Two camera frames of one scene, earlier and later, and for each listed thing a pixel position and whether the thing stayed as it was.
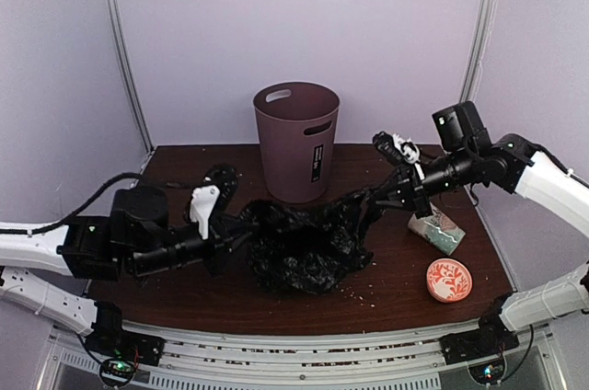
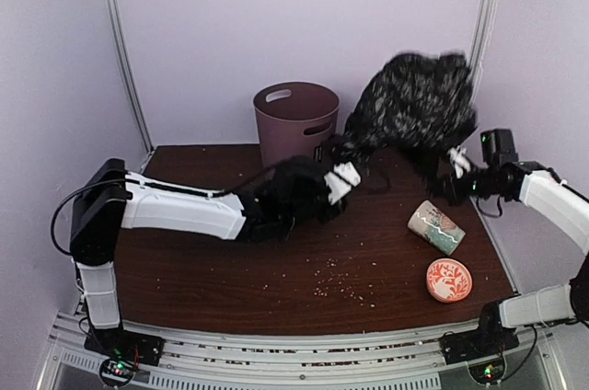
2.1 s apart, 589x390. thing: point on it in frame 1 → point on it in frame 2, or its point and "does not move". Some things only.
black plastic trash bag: (307, 247) → (414, 112)
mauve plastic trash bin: (297, 123) does not move
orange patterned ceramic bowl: (449, 280) does not move
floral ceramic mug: (438, 229) does not move
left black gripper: (223, 239) → (334, 212)
